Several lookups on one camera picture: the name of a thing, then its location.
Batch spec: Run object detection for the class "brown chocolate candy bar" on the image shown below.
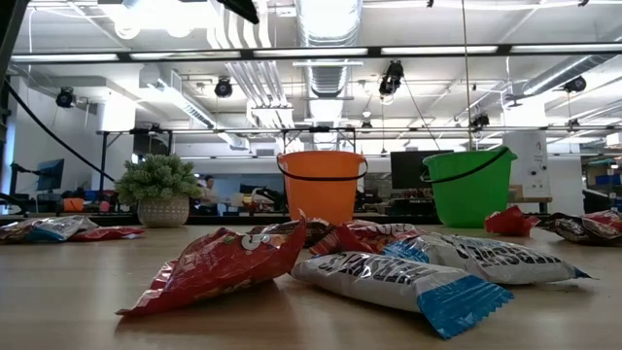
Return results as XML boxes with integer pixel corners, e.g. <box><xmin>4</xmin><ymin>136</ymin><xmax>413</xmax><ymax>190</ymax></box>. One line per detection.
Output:
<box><xmin>536</xmin><ymin>212</ymin><xmax>614</xmax><ymax>247</ymax></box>
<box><xmin>250</xmin><ymin>218</ymin><xmax>336</xmax><ymax>249</ymax></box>

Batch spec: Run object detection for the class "red Skittles candy bag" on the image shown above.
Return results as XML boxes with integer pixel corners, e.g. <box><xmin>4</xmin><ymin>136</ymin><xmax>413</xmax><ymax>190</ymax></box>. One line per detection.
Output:
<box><xmin>484</xmin><ymin>204</ymin><xmax>541</xmax><ymax>238</ymax></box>
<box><xmin>115</xmin><ymin>211</ymin><xmax>308</xmax><ymax>320</ymax></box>
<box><xmin>347</xmin><ymin>219</ymin><xmax>419</xmax><ymax>240</ymax></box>
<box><xmin>309</xmin><ymin>222</ymin><xmax>375</xmax><ymax>258</ymax></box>
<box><xmin>580</xmin><ymin>208</ymin><xmax>622</xmax><ymax>233</ymax></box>

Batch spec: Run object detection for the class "person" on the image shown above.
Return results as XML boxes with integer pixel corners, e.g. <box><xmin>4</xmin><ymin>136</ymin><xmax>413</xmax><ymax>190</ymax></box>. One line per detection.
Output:
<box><xmin>197</xmin><ymin>174</ymin><xmax>221</xmax><ymax>217</ymax></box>

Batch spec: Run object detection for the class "orange plastic bucket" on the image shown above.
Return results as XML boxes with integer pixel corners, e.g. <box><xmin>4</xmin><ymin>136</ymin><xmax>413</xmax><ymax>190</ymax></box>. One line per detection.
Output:
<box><xmin>276</xmin><ymin>150</ymin><xmax>369</xmax><ymax>224</ymax></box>

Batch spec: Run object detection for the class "artificial green potted plant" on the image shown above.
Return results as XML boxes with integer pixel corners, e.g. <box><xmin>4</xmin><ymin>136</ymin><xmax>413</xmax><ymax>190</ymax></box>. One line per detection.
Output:
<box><xmin>115</xmin><ymin>154</ymin><xmax>204</xmax><ymax>229</ymax></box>

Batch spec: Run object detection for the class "black computer monitor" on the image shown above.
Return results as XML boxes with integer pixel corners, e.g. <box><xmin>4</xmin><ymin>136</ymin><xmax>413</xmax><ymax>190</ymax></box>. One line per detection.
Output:
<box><xmin>390</xmin><ymin>150</ymin><xmax>430</xmax><ymax>191</ymax></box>

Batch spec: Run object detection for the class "small black monitor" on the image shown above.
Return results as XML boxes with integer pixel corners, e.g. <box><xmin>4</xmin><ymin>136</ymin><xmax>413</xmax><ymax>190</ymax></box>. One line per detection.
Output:
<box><xmin>36</xmin><ymin>158</ymin><xmax>65</xmax><ymax>193</ymax></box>

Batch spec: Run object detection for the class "green plastic bucket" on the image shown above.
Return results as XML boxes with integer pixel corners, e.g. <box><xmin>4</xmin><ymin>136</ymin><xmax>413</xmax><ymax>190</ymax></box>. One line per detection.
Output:
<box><xmin>420</xmin><ymin>146</ymin><xmax>519</xmax><ymax>229</ymax></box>

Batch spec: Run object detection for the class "wooden desk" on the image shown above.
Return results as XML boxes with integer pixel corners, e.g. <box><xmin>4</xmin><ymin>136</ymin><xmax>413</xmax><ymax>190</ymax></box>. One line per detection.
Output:
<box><xmin>507</xmin><ymin>184</ymin><xmax>554</xmax><ymax>215</ymax></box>

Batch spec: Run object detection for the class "black office chair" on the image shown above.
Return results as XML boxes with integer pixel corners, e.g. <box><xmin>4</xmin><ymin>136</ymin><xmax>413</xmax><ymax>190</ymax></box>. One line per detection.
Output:
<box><xmin>581</xmin><ymin>188</ymin><xmax>614</xmax><ymax>215</ymax></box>

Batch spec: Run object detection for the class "silver ventilation duct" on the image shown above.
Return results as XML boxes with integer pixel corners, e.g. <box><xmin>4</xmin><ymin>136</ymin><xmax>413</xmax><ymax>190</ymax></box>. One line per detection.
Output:
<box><xmin>295</xmin><ymin>0</ymin><xmax>363</xmax><ymax>147</ymax></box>

